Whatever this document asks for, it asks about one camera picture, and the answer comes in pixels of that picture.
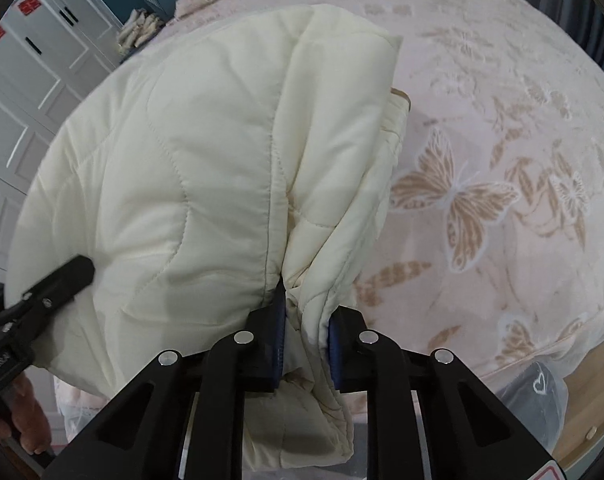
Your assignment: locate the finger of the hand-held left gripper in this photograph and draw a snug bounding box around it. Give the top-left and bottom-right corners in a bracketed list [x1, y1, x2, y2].
[21, 255, 96, 313]

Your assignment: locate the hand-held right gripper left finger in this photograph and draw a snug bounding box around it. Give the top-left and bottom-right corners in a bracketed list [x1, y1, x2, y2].
[41, 282, 287, 480]

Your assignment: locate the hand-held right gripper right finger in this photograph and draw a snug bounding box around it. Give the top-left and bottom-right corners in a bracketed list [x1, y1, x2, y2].
[327, 309, 567, 480]

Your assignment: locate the cream quilted jacket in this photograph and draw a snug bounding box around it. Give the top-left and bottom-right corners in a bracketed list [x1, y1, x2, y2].
[6, 2, 411, 473]

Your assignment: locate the person's left hand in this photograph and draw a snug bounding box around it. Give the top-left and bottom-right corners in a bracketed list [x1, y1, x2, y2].
[0, 374, 52, 457]

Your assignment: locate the white panelled wardrobe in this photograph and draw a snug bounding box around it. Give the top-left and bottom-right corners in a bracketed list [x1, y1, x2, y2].
[0, 0, 124, 281]

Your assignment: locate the pink floral bed blanket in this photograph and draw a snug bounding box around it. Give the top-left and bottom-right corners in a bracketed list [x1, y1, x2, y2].
[54, 0, 604, 441]

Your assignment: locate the pile of beige cloths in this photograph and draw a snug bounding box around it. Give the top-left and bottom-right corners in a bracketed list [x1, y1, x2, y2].
[116, 7, 163, 57]

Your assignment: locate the grey curtain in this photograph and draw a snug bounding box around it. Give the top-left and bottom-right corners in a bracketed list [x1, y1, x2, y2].
[519, 0, 604, 78]

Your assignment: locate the wooden bed frame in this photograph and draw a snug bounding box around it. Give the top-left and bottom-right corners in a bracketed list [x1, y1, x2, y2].
[552, 330, 604, 478]

